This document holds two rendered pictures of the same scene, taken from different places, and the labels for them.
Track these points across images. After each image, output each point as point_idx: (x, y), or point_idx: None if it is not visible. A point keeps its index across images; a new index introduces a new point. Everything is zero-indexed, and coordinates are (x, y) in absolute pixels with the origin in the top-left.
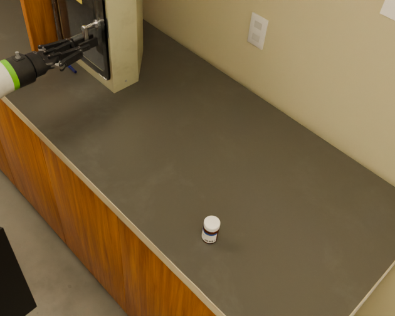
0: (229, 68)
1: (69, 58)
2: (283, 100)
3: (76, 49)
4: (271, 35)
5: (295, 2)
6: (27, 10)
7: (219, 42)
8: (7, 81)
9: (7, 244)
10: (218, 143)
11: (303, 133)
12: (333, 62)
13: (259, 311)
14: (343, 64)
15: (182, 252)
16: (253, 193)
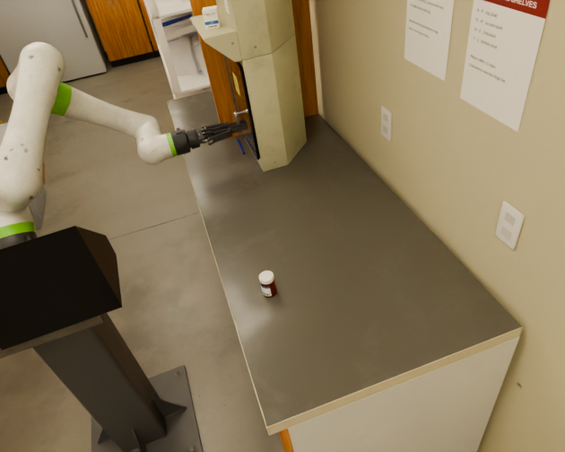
0: (374, 161)
1: (217, 135)
2: (408, 193)
3: (226, 130)
4: (395, 126)
5: (406, 92)
6: (217, 104)
7: (367, 135)
8: (166, 148)
9: (82, 241)
10: (325, 221)
11: (413, 225)
12: (436, 152)
13: (274, 360)
14: (442, 153)
15: (241, 298)
16: (330, 266)
